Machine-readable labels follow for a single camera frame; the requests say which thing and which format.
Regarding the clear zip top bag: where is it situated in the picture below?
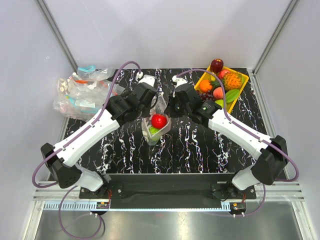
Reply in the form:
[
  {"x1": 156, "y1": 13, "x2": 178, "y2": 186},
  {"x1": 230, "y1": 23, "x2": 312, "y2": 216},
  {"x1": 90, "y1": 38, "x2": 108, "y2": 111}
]
[{"x1": 141, "y1": 92, "x2": 171, "y2": 146}]

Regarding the bright red apple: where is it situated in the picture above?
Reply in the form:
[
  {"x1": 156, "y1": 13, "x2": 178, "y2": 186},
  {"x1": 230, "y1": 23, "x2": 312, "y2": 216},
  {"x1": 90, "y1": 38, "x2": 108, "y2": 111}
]
[{"x1": 151, "y1": 114, "x2": 168, "y2": 129}]

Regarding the wrinkled green round fruit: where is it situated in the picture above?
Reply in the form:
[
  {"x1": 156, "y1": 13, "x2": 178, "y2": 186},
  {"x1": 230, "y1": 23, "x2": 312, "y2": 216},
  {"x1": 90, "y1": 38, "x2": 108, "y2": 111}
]
[{"x1": 148, "y1": 126, "x2": 159, "y2": 136}]

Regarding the smooth green apple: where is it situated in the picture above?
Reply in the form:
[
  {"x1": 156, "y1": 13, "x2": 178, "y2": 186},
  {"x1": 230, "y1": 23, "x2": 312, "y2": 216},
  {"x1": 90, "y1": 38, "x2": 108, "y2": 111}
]
[{"x1": 215, "y1": 99, "x2": 225, "y2": 108}]

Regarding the green star fruit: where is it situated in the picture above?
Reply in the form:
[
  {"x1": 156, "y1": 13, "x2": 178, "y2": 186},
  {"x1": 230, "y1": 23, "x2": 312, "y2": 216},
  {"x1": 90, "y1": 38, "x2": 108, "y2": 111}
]
[{"x1": 225, "y1": 89, "x2": 240, "y2": 104}]

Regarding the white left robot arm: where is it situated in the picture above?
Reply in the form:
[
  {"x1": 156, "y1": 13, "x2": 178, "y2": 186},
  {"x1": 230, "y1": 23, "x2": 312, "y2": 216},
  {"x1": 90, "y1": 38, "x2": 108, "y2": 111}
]
[{"x1": 40, "y1": 79, "x2": 157, "y2": 198}]

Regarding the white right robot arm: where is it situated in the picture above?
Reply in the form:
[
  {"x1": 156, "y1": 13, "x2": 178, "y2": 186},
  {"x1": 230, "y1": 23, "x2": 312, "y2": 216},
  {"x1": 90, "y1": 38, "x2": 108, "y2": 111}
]
[{"x1": 165, "y1": 80, "x2": 288, "y2": 199}]

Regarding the pile of clear zip bags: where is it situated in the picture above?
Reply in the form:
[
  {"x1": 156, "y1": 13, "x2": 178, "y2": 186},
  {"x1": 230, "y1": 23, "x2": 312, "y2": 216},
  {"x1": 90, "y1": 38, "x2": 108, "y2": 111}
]
[{"x1": 53, "y1": 65, "x2": 115, "y2": 122}]

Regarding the dark purple grape bunch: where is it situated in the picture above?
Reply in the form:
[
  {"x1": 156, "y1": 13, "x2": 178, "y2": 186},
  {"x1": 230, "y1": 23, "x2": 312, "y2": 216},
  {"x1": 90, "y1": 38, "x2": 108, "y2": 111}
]
[{"x1": 197, "y1": 90, "x2": 215, "y2": 102}]

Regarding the orange fruit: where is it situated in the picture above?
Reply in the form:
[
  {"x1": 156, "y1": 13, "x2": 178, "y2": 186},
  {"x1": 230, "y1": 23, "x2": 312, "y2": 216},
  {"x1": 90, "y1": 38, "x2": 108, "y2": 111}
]
[{"x1": 198, "y1": 79, "x2": 213, "y2": 93}]

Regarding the pink peach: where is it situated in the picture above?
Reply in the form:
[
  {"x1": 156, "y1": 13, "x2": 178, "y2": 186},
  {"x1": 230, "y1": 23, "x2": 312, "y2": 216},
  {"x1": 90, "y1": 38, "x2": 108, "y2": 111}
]
[{"x1": 212, "y1": 87, "x2": 225, "y2": 100}]

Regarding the yellow plastic fruit tray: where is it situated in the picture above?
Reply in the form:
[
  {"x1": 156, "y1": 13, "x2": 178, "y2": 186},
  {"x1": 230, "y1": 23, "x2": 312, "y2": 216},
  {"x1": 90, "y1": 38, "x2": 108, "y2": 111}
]
[{"x1": 194, "y1": 66, "x2": 249, "y2": 114}]

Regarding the dark red apple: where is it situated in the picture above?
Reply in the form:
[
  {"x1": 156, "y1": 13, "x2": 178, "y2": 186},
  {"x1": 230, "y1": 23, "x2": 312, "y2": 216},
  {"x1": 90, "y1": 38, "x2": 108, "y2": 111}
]
[{"x1": 210, "y1": 58, "x2": 224, "y2": 74}]

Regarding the orange pineapple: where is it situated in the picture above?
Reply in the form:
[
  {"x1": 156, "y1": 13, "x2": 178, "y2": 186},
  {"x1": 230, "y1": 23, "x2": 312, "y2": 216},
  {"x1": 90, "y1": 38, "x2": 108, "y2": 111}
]
[{"x1": 222, "y1": 72, "x2": 243, "y2": 91}]

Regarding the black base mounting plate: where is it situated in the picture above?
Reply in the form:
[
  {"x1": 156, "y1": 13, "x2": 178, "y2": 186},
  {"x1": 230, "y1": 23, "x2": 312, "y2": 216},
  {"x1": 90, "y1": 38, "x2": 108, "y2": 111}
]
[{"x1": 78, "y1": 172, "x2": 258, "y2": 201}]

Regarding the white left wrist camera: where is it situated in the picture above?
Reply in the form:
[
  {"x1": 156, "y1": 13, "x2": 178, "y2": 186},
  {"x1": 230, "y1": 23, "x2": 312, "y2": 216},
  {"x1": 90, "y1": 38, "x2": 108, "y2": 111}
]
[{"x1": 135, "y1": 72, "x2": 156, "y2": 87}]

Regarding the aluminium frame rail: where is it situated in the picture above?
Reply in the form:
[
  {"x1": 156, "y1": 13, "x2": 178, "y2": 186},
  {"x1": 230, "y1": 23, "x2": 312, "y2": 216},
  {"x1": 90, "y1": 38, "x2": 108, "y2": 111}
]
[{"x1": 33, "y1": 183, "x2": 304, "y2": 212}]

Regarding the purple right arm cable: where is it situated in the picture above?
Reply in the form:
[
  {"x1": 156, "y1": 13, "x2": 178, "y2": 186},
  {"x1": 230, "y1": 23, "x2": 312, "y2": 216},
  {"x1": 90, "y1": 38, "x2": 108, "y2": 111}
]
[{"x1": 176, "y1": 69, "x2": 300, "y2": 217}]

